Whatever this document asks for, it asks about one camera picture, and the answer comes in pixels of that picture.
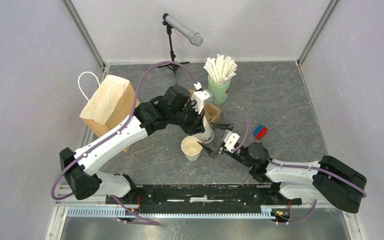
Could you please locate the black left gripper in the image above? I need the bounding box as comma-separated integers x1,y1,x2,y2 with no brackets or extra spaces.
168,100,206,136

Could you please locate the white paper cup printed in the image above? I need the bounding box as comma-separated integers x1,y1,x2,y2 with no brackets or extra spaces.
193,116,215,144

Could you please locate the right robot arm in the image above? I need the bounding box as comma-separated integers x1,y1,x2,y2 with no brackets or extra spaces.
199,124,367,214

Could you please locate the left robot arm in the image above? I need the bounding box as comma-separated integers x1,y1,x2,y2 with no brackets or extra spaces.
59,84,212,204

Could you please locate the brown pulp cup carrier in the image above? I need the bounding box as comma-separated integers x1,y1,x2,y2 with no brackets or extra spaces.
188,89,221,124

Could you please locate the blue toy brick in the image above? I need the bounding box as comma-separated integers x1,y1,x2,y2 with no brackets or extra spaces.
252,124,264,137

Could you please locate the red toy brick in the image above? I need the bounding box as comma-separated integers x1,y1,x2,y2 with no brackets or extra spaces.
255,126,268,141

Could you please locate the brown paper bag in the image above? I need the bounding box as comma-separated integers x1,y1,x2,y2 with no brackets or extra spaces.
77,71,140,137

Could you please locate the grey microphone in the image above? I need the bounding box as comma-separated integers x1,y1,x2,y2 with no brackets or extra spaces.
162,13,204,47

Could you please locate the black microphone stand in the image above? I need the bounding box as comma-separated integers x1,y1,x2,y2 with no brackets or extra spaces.
157,20,180,85

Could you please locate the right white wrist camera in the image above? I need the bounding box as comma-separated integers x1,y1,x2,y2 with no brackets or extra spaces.
221,130,240,150

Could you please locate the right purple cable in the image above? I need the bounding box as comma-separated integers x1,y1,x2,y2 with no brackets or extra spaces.
235,115,368,199

